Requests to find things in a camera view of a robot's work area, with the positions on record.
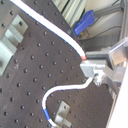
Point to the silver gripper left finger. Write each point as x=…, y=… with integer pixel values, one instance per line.
x=94, y=69

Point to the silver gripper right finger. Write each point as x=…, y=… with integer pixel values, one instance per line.
x=117, y=54

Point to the aluminium frame profile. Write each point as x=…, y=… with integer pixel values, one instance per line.
x=106, y=10

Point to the blue clamp handle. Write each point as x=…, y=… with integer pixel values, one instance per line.
x=87, y=19

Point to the small metal cable clip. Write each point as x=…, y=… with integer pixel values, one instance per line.
x=60, y=118

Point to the black perforated breadboard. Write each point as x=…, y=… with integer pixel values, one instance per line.
x=41, y=62

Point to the large metal cable clip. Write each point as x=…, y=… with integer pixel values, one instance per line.
x=11, y=39

